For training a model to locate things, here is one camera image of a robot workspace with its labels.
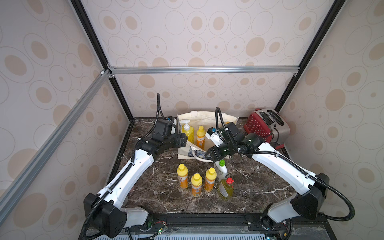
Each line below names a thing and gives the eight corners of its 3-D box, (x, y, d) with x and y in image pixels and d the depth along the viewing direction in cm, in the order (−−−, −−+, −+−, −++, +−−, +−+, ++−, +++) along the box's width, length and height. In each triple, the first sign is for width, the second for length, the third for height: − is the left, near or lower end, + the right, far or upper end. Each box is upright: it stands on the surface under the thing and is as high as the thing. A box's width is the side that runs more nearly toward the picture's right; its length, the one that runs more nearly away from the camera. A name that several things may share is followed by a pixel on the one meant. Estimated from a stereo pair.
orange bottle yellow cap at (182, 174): (180, 189, 86) (176, 171, 68) (180, 182, 89) (177, 163, 71) (188, 189, 86) (186, 171, 68) (188, 182, 89) (187, 163, 71)
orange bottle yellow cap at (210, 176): (204, 192, 85) (206, 175, 67) (203, 185, 88) (206, 167, 70) (212, 192, 85) (216, 175, 67) (211, 185, 88) (216, 167, 70)
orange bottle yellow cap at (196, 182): (197, 200, 83) (197, 184, 65) (191, 194, 85) (190, 178, 66) (202, 194, 84) (204, 178, 66) (196, 189, 86) (197, 172, 68)
